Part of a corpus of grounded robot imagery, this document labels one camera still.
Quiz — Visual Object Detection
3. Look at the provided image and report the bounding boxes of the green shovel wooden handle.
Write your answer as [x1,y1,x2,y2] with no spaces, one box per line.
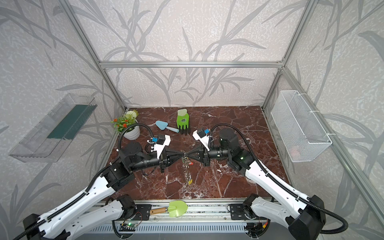
[150,200,188,218]

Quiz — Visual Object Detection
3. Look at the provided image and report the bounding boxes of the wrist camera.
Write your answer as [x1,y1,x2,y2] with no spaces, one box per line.
[147,135,171,160]
[193,129,210,152]

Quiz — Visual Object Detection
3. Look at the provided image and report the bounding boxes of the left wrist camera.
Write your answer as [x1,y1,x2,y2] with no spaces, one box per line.
[147,135,171,160]

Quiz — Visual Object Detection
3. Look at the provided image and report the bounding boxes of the potted flower plant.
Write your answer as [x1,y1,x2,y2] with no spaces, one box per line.
[111,110,140,141]

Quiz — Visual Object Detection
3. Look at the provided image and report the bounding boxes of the round metal key organizer ring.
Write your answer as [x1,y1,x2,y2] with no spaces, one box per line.
[182,157,193,184]

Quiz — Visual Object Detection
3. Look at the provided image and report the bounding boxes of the light blue trowel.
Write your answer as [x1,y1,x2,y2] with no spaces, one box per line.
[155,121,180,133]

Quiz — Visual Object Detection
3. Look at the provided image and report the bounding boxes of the left circuit board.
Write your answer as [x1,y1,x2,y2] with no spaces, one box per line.
[118,222,141,233]

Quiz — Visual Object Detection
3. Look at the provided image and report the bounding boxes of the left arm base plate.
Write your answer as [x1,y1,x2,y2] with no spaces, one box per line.
[126,204,152,222]

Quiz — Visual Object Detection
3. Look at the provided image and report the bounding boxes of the clear acrylic wall shelf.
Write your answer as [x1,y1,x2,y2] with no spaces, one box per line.
[9,94,97,163]

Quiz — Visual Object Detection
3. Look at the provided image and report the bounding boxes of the white wire basket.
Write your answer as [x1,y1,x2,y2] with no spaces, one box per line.
[271,90,333,163]

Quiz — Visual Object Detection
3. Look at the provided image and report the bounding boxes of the green work glove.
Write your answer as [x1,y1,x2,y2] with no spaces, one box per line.
[177,109,190,135]

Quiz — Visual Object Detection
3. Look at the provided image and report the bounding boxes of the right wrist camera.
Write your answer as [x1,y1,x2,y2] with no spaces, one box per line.
[193,129,210,152]

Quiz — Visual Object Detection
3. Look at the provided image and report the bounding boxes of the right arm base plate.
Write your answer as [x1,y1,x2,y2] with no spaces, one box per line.
[227,204,267,222]

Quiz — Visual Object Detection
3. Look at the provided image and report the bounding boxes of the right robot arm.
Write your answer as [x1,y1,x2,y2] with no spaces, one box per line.
[193,123,349,240]

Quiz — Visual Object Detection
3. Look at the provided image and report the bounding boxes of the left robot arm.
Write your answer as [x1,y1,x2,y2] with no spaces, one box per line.
[15,123,185,240]

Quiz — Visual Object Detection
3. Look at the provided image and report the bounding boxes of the right wiring bundle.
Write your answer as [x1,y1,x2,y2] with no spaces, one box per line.
[244,220,271,239]

